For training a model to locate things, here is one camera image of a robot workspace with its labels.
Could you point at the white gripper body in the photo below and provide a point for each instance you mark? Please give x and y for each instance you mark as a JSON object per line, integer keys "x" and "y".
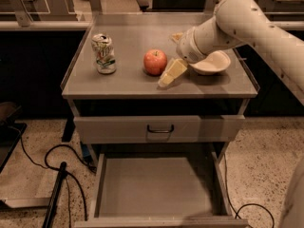
{"x": 187, "y": 47}

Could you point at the red apple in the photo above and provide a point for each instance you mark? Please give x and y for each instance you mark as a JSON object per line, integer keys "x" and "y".
{"x": 154, "y": 62}

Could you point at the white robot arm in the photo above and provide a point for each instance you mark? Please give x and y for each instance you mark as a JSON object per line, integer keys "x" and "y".
{"x": 242, "y": 22}

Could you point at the grey drawer cabinet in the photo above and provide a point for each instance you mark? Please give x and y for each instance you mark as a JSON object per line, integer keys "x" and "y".
{"x": 129, "y": 91}

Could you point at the grey top drawer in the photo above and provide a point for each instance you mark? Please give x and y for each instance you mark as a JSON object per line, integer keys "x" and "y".
{"x": 158, "y": 129}

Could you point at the open grey middle drawer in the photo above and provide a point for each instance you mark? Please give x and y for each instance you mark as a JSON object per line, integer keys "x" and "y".
{"x": 160, "y": 191}

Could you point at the white paper bowl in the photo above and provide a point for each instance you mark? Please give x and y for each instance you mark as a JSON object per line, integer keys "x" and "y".
{"x": 215, "y": 62}

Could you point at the crushed soda can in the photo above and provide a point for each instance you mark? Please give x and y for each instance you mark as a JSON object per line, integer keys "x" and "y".
{"x": 104, "y": 53}

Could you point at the black chair base left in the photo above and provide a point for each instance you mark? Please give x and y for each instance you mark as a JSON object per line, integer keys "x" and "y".
{"x": 10, "y": 130}

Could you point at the black bar on floor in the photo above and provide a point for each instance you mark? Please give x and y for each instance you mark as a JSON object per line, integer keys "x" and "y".
{"x": 52, "y": 205}

